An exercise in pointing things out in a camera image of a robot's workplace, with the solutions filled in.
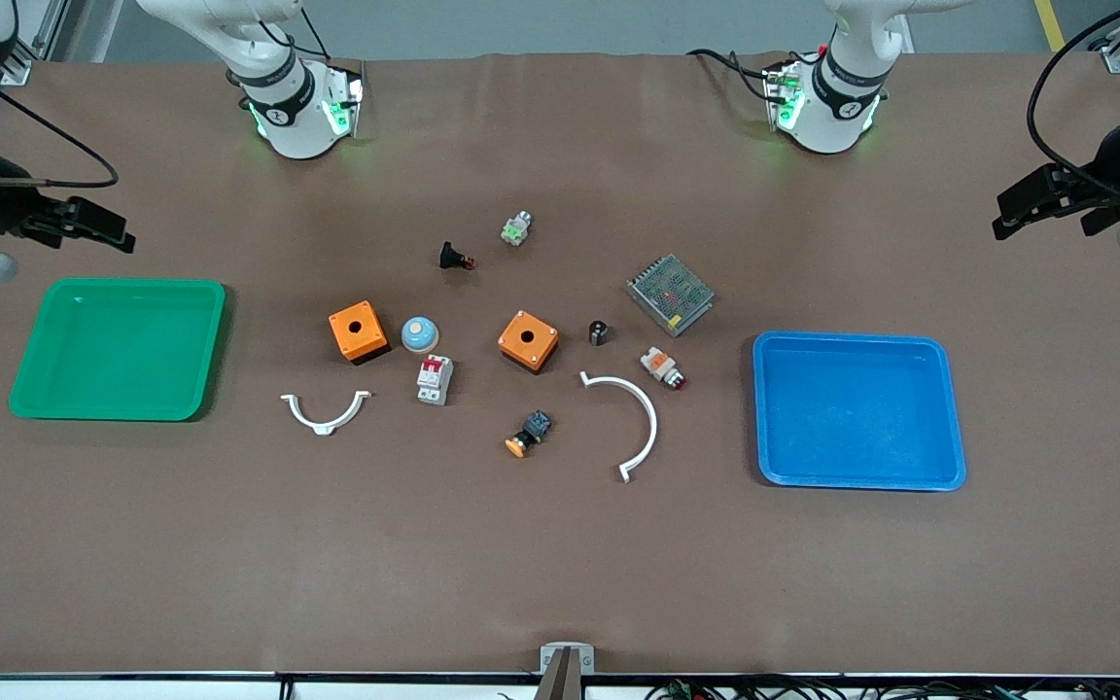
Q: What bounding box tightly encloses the white red circuit breaker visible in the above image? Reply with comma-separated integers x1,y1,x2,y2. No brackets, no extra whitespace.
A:
415,354,455,407

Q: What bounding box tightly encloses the green plastic tray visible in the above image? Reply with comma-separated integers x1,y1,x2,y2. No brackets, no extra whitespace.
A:
8,277,228,423

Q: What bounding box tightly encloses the blue plastic tray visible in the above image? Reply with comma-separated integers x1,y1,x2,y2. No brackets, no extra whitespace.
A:
752,330,968,493

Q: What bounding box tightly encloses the orange one-hole button box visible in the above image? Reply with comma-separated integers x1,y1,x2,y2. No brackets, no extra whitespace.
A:
328,300,391,367
497,309,561,375

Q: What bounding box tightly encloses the small white pipe clamp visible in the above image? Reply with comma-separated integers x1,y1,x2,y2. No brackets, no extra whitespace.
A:
279,390,372,438

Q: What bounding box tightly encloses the blue dome button cap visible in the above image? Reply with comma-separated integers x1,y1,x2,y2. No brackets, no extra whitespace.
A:
400,315,441,355

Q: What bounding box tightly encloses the silver mesh power supply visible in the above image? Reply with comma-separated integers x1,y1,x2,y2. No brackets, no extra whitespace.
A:
626,253,717,339

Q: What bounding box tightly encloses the large white pipe clamp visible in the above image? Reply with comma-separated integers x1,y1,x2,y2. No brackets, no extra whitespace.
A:
578,369,660,485

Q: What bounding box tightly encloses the yellow mushroom push button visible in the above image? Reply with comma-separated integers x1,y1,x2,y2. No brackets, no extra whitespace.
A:
504,408,554,460

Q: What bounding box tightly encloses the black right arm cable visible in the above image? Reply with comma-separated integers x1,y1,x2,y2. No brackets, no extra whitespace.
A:
0,76,121,190

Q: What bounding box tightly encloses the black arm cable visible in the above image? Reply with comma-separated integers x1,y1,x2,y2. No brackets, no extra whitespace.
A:
0,76,121,190
1026,0,1120,178

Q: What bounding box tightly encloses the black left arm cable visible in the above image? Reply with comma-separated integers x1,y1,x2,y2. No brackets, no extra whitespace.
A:
1026,0,1120,178

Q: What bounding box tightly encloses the black base cable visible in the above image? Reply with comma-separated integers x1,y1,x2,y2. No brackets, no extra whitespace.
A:
684,47,777,106
257,0,367,74

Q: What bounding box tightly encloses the orange white switch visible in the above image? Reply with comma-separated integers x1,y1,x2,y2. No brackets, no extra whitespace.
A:
639,345,687,393

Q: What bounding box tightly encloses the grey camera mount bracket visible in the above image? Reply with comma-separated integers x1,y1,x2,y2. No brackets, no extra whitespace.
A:
539,642,597,700

